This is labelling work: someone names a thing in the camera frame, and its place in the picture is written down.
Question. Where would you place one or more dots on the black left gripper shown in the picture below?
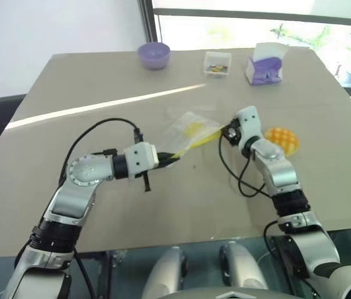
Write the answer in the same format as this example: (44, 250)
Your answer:
(147, 182)

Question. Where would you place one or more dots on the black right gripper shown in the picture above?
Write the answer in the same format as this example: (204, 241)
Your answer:
(233, 134)

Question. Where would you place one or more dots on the clear yellow-zip plastic bag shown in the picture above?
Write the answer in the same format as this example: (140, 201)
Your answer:
(191, 124)

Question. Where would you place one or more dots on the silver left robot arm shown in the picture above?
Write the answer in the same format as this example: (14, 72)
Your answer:
(82, 171)

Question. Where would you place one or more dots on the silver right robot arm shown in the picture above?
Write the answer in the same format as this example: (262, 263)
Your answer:
(275, 168)

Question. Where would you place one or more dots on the orange yellow waffle toy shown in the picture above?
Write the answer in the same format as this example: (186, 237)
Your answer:
(282, 140)

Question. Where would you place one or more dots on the clear box of coloured bits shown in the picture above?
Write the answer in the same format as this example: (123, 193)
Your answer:
(217, 63)

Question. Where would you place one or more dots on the purple tissue box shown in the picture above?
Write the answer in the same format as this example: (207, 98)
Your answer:
(264, 70)

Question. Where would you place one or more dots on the white tissue sheet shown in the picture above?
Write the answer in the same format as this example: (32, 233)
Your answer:
(270, 50)

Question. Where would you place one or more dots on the purple plastic bowl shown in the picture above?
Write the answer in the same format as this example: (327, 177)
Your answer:
(153, 56)

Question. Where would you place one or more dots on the silver rounded robot leg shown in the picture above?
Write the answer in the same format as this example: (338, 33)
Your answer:
(244, 268)
(166, 274)

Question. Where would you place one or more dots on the silver robot torso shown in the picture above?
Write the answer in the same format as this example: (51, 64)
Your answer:
(225, 294)

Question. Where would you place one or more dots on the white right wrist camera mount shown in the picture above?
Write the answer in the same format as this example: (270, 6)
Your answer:
(250, 124)

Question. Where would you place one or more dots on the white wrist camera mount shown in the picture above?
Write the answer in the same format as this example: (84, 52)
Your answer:
(250, 124)
(141, 155)

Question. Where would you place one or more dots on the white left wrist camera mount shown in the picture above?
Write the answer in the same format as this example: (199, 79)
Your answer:
(141, 155)

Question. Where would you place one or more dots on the dark window frame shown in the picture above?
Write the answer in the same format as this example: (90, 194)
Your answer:
(256, 15)

